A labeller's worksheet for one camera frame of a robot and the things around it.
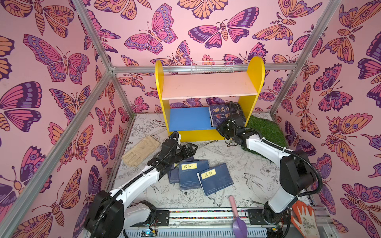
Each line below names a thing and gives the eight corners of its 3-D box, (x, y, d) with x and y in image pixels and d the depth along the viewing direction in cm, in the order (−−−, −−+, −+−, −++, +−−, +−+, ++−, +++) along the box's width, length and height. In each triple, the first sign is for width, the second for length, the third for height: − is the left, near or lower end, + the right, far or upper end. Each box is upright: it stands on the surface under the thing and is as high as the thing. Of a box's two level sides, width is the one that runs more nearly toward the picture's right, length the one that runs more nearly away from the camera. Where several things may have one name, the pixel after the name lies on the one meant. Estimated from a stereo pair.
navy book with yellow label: (205, 196, 82) (205, 193, 78) (197, 175, 90) (197, 172, 86) (233, 185, 86) (235, 181, 82) (223, 166, 94) (225, 162, 89)
